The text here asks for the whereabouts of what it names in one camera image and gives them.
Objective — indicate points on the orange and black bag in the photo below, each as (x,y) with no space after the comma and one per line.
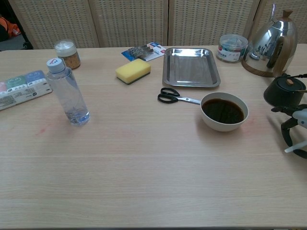
(9,30)

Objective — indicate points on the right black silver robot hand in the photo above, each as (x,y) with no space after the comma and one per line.
(299,118)

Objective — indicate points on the yellow sponge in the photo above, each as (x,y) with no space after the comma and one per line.
(132,70)

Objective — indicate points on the clear plastic water bottle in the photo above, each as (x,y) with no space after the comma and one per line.
(68,95)

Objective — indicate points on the clear jar of colourful clips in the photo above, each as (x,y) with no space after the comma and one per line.
(231,49)

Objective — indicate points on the small black pitcher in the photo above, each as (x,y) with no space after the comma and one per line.
(283,94)

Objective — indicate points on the spice jar white lid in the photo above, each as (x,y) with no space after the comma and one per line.
(68,56)

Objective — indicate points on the multipack of tissue packets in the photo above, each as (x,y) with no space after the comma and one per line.
(21,91)

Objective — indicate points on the wooden woven folding screen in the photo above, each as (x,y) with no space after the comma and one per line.
(132,21)

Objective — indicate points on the blue blister pack of clips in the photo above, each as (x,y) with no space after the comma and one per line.
(144,51)

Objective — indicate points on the cup with dark interior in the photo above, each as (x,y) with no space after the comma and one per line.
(223,112)

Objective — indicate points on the white plastic utensil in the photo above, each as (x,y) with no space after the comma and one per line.
(290,149)

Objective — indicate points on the stainless steel tray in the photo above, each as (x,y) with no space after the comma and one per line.
(191,68)

